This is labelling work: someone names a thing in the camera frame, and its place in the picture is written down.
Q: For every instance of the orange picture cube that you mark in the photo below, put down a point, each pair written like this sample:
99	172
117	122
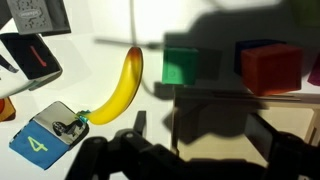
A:
7	110

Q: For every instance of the grey cube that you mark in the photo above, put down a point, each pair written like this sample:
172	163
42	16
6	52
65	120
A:
45	17

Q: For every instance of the lime green cube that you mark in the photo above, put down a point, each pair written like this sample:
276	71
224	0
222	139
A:
306	13

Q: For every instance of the black and white picture cube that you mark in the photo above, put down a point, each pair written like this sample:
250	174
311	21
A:
26	64

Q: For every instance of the pink cube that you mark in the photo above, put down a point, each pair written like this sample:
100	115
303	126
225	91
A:
314	77

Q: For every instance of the yellow toy banana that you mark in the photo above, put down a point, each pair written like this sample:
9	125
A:
124	92

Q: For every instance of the wooden tray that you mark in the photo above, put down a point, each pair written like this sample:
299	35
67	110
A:
214	124

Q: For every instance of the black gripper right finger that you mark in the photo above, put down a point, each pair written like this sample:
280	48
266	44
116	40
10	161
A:
288	156

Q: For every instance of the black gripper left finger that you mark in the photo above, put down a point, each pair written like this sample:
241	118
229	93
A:
128	152

